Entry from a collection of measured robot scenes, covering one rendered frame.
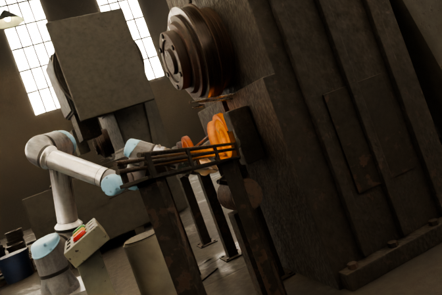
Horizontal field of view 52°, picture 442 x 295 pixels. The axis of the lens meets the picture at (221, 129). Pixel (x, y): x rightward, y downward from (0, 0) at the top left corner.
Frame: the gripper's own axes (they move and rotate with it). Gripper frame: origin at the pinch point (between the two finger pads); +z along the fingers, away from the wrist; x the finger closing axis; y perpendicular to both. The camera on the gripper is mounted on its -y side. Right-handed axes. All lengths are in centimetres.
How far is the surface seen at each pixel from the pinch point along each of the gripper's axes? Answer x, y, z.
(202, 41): 43, -30, -20
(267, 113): 24.1, -11.4, 14.1
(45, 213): -153, -183, -146
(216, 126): 18.2, 5.7, -3.0
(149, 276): -18, 52, -8
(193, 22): 50, -34, -26
